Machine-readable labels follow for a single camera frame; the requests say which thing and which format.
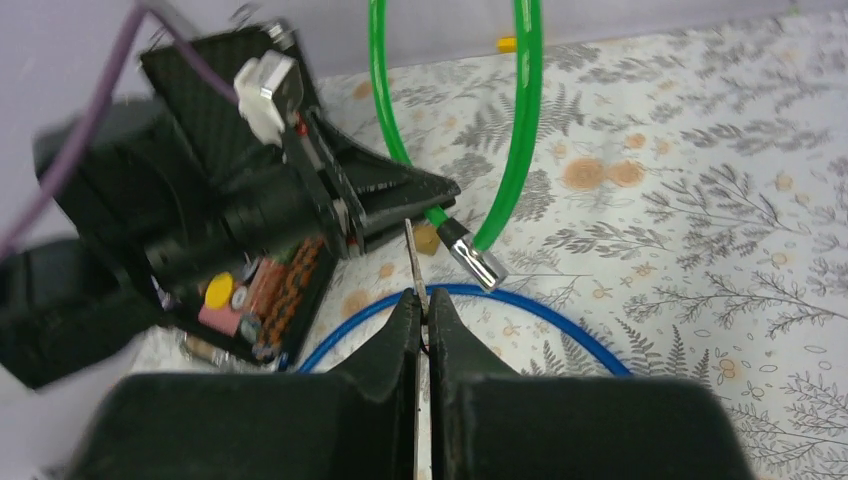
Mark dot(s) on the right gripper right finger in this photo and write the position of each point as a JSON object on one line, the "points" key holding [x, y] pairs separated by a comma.
{"points": [[489, 422]]}

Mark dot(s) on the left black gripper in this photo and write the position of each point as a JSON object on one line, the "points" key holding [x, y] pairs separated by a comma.
{"points": [[346, 180]]}

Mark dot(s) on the floral table mat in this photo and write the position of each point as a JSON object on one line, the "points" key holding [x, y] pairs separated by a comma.
{"points": [[704, 175]]}

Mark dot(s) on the yellow tag on wall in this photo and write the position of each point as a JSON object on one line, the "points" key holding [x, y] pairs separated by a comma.
{"points": [[507, 44]]}

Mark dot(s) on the blue cable lock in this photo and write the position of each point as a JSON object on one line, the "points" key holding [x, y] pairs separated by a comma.
{"points": [[524, 340]]}

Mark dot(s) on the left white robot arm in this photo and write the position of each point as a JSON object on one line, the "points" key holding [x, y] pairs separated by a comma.
{"points": [[69, 303]]}

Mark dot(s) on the green cable lock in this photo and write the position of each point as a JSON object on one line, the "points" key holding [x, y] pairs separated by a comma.
{"points": [[471, 251]]}

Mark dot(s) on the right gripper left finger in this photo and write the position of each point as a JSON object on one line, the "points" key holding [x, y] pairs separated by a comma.
{"points": [[355, 421]]}

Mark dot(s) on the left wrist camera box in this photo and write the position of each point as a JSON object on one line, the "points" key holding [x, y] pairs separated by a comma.
{"points": [[270, 91]]}

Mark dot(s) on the black poker chip case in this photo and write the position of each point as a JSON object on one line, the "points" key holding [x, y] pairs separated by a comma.
{"points": [[224, 224]]}

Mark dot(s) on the small brass padlock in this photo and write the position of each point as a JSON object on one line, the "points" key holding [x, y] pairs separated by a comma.
{"points": [[426, 240]]}

